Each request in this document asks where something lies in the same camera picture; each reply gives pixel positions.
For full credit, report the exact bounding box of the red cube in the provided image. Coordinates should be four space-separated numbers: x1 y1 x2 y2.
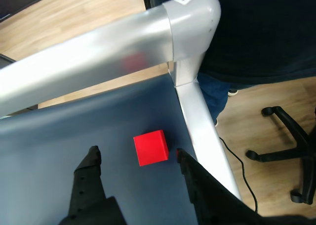
133 130 170 167

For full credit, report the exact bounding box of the black office chair base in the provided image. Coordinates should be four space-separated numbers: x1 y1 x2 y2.
245 106 316 206

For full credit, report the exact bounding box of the black floor cable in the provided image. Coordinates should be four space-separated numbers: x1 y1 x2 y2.
218 136 259 213

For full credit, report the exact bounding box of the grey-blue table mat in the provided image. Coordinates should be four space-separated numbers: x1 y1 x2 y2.
0 74 201 225

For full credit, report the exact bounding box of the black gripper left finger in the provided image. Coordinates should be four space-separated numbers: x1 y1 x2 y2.
58 145 127 225

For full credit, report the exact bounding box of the silver metal table frame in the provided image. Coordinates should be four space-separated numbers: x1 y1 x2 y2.
0 0 242 201

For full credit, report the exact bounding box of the person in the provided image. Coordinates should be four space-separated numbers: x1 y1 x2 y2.
150 0 316 127

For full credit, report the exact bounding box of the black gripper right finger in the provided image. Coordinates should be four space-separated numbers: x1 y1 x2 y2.
176 148 316 225

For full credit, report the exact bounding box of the dark cabinet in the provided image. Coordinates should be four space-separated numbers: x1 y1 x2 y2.
0 0 45 23

